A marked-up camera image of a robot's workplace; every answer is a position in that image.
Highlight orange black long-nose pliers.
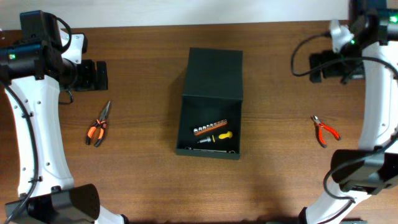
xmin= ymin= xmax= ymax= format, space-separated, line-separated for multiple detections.
xmin=85 ymin=100 xmax=111 ymax=147

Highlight red handled cutting pliers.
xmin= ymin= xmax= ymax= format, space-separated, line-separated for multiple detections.
xmin=310 ymin=115 xmax=342 ymax=149

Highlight orange socket rail set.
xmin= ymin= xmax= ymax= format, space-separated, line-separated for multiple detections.
xmin=193 ymin=119 xmax=228 ymax=136

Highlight yellow black stubby screwdriver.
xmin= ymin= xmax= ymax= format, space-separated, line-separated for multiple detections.
xmin=197 ymin=131 xmax=233 ymax=144

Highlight silver ratchet wrench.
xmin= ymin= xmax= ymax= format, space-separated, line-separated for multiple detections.
xmin=185 ymin=147 xmax=236 ymax=154

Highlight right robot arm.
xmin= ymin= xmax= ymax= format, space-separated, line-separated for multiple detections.
xmin=298 ymin=1 xmax=397 ymax=223

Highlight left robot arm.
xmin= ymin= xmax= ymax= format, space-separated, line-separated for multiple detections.
xmin=1 ymin=11 xmax=128 ymax=223

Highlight black open gift box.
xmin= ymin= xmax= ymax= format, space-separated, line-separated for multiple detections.
xmin=176 ymin=47 xmax=243 ymax=160

